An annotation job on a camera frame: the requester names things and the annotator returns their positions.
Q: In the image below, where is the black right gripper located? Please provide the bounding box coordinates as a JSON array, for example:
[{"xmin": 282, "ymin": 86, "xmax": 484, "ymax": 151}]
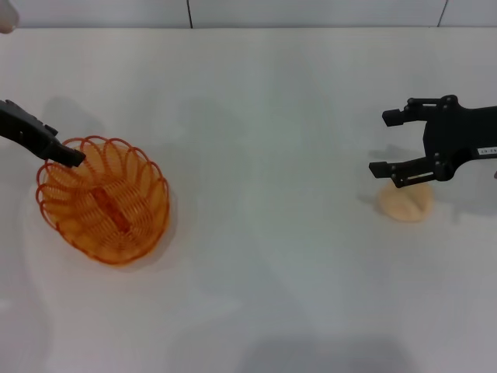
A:
[{"xmin": 368, "ymin": 94, "xmax": 497, "ymax": 190}]

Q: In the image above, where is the pale round bread bun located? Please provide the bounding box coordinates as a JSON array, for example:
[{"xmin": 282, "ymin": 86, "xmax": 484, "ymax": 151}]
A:
[{"xmin": 378, "ymin": 182, "xmax": 433, "ymax": 223}]

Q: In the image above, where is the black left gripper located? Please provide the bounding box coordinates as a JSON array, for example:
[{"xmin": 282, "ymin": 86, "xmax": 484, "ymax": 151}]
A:
[{"xmin": 0, "ymin": 99, "xmax": 87, "ymax": 169}]

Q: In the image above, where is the orange plastic woven basket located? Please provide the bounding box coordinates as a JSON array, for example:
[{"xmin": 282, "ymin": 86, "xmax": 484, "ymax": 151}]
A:
[{"xmin": 36, "ymin": 135, "xmax": 171, "ymax": 266}]

